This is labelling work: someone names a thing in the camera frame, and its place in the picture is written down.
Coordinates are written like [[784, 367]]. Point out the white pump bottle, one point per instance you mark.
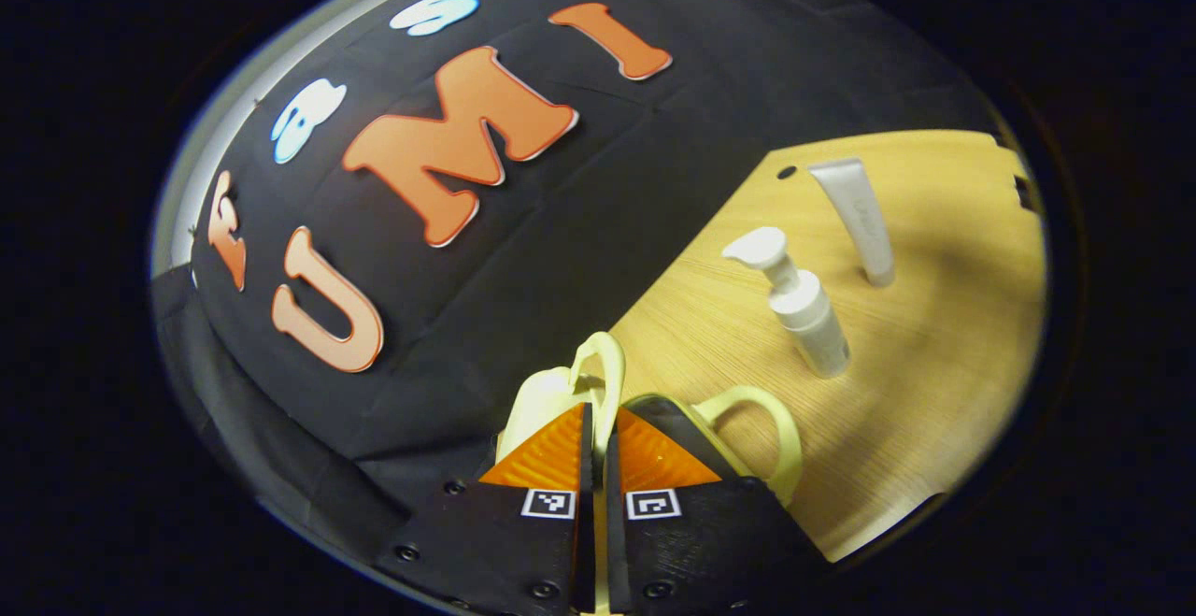
[[813, 317]]

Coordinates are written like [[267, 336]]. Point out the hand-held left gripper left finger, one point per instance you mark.
[[586, 551]]

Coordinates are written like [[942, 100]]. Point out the white squeeze tube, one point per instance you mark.
[[860, 214]]

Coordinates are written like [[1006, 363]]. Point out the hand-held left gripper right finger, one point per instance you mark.
[[613, 551]]

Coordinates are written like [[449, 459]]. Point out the pale yellow suitcase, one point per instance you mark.
[[551, 392]]

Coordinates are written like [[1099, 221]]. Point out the black backdrop cloth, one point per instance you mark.
[[607, 186]]

